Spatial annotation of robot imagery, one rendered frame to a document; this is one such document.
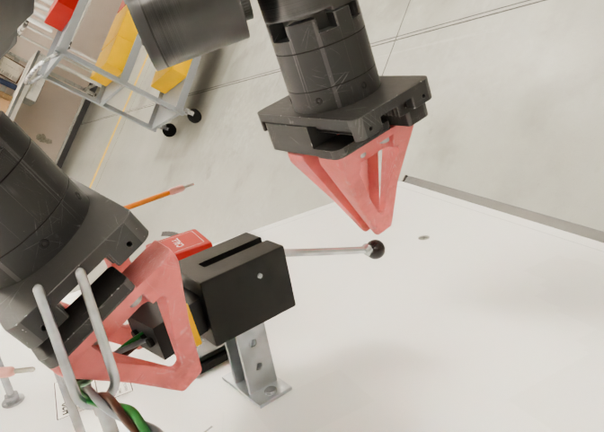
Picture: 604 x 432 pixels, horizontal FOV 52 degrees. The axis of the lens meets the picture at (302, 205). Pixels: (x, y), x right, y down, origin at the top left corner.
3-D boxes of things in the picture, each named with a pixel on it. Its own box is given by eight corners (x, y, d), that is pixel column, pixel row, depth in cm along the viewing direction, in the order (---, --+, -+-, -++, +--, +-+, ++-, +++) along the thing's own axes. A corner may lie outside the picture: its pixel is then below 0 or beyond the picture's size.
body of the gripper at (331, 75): (362, 152, 34) (324, 21, 31) (262, 137, 42) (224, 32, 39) (438, 104, 37) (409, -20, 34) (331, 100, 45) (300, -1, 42)
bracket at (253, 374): (292, 389, 38) (277, 318, 36) (260, 409, 37) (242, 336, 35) (253, 362, 41) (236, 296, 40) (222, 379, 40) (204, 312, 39)
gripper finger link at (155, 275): (163, 458, 29) (13, 344, 23) (108, 391, 34) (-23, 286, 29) (261, 345, 31) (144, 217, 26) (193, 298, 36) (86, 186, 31)
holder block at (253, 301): (297, 305, 37) (284, 245, 36) (216, 348, 34) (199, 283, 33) (259, 287, 40) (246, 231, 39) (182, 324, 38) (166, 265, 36)
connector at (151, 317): (231, 314, 35) (221, 284, 35) (161, 363, 33) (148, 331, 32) (201, 302, 38) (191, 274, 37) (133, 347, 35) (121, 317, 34)
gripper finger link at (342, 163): (371, 263, 39) (329, 129, 36) (304, 241, 45) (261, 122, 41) (439, 211, 43) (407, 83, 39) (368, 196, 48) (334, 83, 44)
